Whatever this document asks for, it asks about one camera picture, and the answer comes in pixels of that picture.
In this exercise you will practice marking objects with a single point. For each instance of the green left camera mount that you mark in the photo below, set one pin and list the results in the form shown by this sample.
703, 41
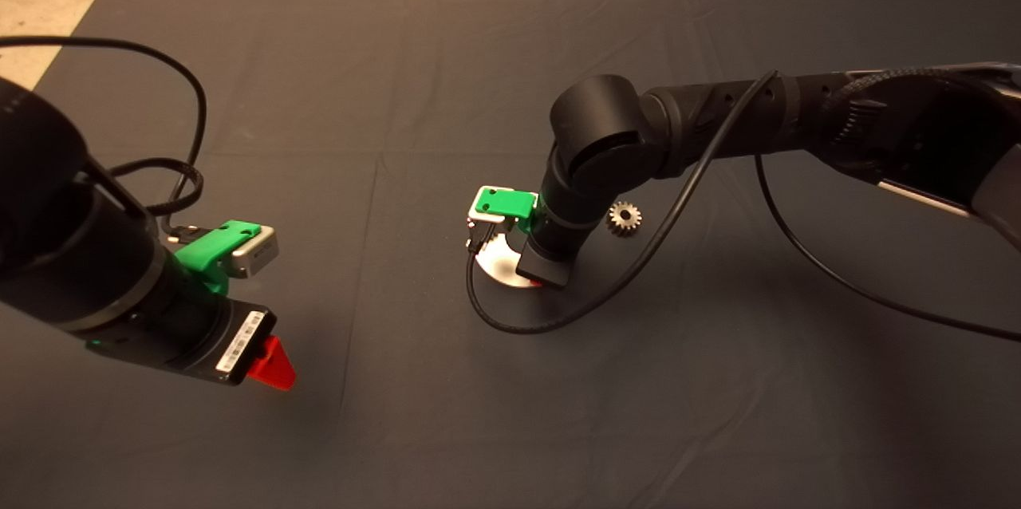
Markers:
207, 250

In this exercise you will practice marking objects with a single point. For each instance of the green right camera mount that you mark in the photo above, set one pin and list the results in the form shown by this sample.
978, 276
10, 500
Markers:
506, 204

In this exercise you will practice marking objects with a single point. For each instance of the round metal carrier plate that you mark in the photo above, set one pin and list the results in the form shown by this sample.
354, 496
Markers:
498, 266

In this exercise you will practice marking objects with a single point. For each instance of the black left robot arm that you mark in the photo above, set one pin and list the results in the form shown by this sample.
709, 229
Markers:
48, 198

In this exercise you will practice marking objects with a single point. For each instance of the dark grey table cloth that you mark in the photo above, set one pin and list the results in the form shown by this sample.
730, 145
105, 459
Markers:
399, 54

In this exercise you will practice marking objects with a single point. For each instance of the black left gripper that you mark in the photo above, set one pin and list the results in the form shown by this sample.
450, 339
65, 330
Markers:
203, 345

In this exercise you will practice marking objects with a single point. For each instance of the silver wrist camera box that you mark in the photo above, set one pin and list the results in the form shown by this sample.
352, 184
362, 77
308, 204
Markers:
482, 215
259, 252

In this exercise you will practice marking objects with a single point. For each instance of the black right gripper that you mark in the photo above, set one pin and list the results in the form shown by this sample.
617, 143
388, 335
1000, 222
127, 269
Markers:
546, 263

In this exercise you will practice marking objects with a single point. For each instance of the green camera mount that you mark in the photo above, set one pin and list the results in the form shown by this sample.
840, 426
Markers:
506, 204
207, 250

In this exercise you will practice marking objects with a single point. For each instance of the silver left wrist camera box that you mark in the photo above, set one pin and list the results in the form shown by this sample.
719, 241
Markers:
259, 252

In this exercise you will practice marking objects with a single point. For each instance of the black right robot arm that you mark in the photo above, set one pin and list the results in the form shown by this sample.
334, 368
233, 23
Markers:
598, 118

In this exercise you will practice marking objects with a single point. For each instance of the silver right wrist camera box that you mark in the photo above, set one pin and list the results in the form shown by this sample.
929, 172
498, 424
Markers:
482, 215

